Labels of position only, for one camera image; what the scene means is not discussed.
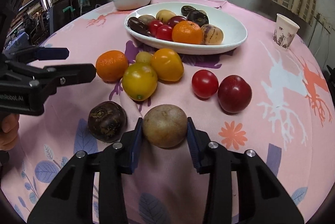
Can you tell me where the large orange tangerine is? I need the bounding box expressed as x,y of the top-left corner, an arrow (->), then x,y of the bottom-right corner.
95,50 -> 128,83

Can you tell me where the dark water chestnut front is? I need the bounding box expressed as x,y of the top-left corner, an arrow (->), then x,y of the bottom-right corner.
88,101 -> 127,143

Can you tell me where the yellow-green round fruit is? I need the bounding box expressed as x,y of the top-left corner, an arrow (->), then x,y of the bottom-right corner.
121,62 -> 158,102

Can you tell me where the small yellow-green fruit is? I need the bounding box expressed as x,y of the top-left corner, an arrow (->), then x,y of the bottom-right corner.
135,51 -> 153,65

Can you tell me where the orange-yellow round fruit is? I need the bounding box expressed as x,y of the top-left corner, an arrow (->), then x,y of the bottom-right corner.
151,48 -> 184,82

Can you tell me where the red tomato front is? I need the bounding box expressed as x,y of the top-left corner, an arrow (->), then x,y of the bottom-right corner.
156,24 -> 173,41

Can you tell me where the tan brown round fruit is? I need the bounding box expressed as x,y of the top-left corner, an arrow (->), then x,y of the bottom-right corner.
143,104 -> 187,149

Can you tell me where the red cherry tomato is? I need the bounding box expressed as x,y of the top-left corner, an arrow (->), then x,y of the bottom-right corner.
191,70 -> 219,99

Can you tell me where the dark purple plum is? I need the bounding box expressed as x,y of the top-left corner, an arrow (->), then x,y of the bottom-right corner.
167,15 -> 186,28

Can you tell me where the pale yellow round fruit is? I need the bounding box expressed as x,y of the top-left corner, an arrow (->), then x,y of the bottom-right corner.
156,10 -> 176,24

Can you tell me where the person's left hand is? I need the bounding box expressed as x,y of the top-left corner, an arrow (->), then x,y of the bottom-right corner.
0,113 -> 19,151

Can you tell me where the white oval plate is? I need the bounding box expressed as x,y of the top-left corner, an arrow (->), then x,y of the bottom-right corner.
124,2 -> 248,55

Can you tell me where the floral paper cup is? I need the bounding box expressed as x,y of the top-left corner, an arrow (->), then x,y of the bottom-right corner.
273,14 -> 300,50

